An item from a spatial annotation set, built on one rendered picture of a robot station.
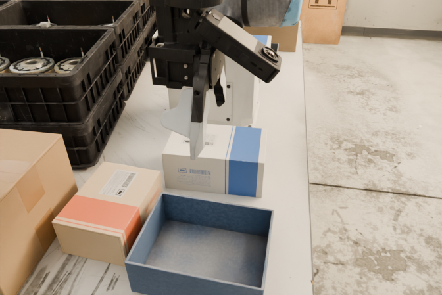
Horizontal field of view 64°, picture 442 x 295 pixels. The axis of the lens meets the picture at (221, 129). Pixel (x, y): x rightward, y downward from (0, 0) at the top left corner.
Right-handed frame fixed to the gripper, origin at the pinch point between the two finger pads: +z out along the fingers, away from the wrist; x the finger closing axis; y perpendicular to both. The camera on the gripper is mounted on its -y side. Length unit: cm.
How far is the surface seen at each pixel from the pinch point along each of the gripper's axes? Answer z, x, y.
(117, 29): -1, -40, 36
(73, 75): -1.6, -10.6, 29.4
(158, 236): 20.9, 4.1, 9.1
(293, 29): 12, -94, -8
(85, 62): -1.7, -16.2, 30.4
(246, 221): 17.7, 0.0, -5.8
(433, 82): 91, -241, -118
